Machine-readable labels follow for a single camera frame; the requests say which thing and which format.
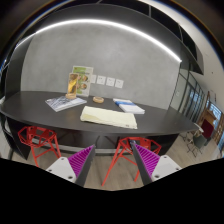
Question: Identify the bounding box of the grey chair in background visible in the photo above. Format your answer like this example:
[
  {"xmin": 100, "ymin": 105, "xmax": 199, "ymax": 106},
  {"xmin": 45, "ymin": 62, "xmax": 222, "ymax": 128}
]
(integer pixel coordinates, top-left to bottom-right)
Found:
[{"xmin": 187, "ymin": 135, "xmax": 207, "ymax": 157}]

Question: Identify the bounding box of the grey magazine on table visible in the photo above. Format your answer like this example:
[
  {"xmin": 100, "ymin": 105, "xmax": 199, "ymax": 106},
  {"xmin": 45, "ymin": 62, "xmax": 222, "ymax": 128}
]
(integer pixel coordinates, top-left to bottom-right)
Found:
[{"xmin": 46, "ymin": 96, "xmax": 86, "ymax": 112}]

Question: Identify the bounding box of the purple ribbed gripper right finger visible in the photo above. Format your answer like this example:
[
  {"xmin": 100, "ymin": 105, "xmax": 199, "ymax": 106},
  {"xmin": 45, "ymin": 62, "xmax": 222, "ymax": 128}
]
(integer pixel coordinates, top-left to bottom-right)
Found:
[{"xmin": 132, "ymin": 143, "xmax": 181, "ymax": 185}]

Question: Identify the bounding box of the left red wire stool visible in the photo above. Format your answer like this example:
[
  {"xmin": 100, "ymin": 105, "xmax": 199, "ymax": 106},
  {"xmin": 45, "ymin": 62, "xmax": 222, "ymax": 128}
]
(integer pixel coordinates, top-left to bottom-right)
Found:
[{"xmin": 18, "ymin": 126, "xmax": 61, "ymax": 166}]

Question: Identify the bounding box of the small round wooden dish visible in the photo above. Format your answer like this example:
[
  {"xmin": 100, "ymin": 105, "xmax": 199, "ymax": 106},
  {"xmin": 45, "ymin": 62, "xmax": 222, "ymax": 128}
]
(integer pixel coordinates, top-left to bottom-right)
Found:
[{"xmin": 93, "ymin": 96, "xmax": 104, "ymax": 103}]

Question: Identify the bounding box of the green and white poster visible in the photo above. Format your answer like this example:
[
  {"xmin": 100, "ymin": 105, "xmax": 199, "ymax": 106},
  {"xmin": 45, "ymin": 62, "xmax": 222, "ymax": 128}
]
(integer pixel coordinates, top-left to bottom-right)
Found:
[{"xmin": 72, "ymin": 66, "xmax": 93, "ymax": 96}]

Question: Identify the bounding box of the curved ceiling light strip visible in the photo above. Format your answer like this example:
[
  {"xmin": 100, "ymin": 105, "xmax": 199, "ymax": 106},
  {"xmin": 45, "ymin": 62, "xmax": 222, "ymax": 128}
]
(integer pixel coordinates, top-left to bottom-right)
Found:
[{"xmin": 15, "ymin": 18, "xmax": 183, "ymax": 63}]

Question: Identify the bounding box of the acrylic stand with yellow card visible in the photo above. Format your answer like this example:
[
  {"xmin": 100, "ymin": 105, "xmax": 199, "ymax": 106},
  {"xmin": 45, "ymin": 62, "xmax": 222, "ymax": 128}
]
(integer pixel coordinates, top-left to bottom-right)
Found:
[{"xmin": 66, "ymin": 73, "xmax": 79, "ymax": 99}]

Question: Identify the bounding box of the cream folded towel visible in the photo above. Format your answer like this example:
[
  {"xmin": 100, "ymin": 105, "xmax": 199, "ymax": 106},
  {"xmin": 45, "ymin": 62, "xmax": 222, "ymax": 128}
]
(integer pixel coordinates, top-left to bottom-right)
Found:
[{"xmin": 80, "ymin": 106, "xmax": 137, "ymax": 129}]

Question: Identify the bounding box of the white wall socket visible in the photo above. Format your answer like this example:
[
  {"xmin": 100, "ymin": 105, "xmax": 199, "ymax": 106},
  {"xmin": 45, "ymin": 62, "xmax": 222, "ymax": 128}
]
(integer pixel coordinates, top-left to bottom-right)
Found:
[
  {"xmin": 97, "ymin": 76, "xmax": 106, "ymax": 85},
  {"xmin": 90, "ymin": 74, "xmax": 97, "ymax": 84},
  {"xmin": 115, "ymin": 79, "xmax": 124, "ymax": 88},
  {"xmin": 106, "ymin": 77, "xmax": 115, "ymax": 87}
]

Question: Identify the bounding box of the wooden cabinet with red panel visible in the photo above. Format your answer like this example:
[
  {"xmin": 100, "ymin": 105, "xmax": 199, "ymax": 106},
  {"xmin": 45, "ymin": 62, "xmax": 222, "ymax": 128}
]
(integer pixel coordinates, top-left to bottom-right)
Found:
[{"xmin": 200, "ymin": 110, "xmax": 216, "ymax": 139}]

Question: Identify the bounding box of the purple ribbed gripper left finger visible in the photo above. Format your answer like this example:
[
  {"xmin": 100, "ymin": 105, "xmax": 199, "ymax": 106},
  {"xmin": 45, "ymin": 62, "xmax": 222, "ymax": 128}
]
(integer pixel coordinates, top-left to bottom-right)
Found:
[{"xmin": 47, "ymin": 145, "xmax": 95, "ymax": 187}]

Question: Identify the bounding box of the white and blue booklet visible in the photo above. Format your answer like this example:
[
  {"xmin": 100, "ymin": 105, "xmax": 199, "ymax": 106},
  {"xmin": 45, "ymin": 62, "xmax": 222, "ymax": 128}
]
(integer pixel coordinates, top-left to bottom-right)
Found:
[{"xmin": 113, "ymin": 98, "xmax": 145, "ymax": 114}]

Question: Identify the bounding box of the red wire stool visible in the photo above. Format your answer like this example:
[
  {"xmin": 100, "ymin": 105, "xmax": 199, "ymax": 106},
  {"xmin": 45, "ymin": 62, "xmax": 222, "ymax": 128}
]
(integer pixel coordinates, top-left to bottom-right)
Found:
[
  {"xmin": 18, "ymin": 126, "xmax": 61, "ymax": 166},
  {"xmin": 103, "ymin": 137, "xmax": 162, "ymax": 184}
]

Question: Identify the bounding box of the right red wire stool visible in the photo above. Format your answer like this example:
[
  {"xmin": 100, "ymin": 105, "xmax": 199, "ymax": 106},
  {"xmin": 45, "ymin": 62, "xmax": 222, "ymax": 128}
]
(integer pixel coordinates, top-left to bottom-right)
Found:
[{"xmin": 103, "ymin": 137, "xmax": 162, "ymax": 184}]

